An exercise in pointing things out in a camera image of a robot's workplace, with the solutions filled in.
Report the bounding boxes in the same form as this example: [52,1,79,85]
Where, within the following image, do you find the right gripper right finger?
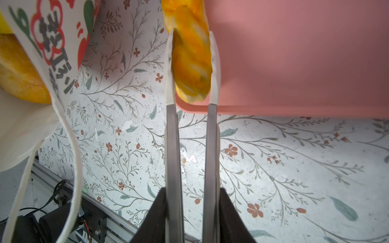
[202,30,257,243]

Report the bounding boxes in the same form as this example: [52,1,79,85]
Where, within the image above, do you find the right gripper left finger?
[130,28,185,243]

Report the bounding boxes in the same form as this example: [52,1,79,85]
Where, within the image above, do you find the long fake bread piece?
[161,0,212,103]

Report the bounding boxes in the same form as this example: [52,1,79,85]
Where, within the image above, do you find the white paper gift bag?
[1,1,101,243]

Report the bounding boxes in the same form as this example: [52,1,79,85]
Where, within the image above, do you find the fake bread in bag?
[1,16,51,104]

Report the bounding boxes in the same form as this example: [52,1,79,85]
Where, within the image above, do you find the pink plastic tray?
[175,0,389,119]

